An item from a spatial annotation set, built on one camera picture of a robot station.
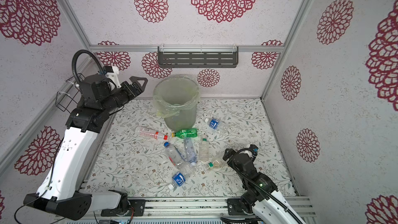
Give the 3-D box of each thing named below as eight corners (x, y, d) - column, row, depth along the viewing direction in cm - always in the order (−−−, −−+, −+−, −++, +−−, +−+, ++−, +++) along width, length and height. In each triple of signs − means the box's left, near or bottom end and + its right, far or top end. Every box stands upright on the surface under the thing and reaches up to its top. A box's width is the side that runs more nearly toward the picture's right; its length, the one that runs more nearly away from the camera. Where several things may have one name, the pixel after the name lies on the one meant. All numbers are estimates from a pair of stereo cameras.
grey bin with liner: (159, 135, 102) (149, 106, 80) (165, 105, 119) (157, 75, 97) (199, 135, 102) (199, 107, 80) (198, 105, 119) (199, 75, 97)
